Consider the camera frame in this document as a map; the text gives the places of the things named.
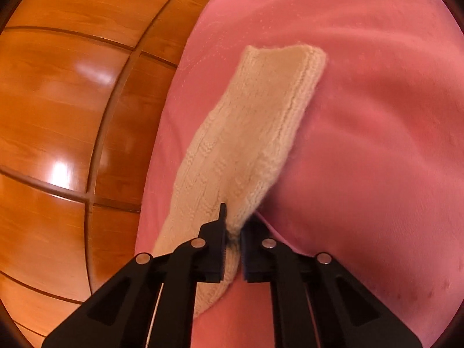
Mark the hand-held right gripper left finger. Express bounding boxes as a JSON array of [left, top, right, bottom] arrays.
[[41, 203, 228, 348]]

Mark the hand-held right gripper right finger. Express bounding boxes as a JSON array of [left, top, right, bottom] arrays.
[[240, 215, 423, 348]]

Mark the cream knitted sweater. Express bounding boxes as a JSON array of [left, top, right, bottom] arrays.
[[152, 43, 327, 320]]

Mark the pink bed sheet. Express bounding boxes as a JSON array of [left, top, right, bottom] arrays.
[[134, 0, 464, 348]]

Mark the wooden wardrobe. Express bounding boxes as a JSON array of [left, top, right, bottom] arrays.
[[0, 0, 214, 348]]

